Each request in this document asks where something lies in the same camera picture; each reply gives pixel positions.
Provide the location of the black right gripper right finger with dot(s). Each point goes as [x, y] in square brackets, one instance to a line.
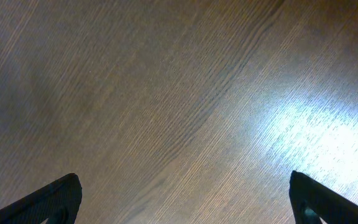
[312, 202]

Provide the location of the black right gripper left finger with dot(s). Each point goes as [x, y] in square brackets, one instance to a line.
[57, 202]

